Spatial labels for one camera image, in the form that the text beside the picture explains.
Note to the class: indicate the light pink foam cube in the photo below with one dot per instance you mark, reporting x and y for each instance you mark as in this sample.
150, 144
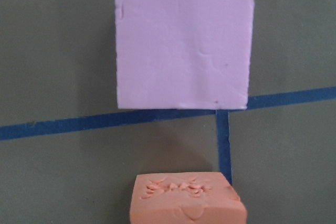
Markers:
183, 54

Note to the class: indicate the orange foam cube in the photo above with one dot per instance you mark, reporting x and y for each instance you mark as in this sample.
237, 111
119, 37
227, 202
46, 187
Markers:
191, 197

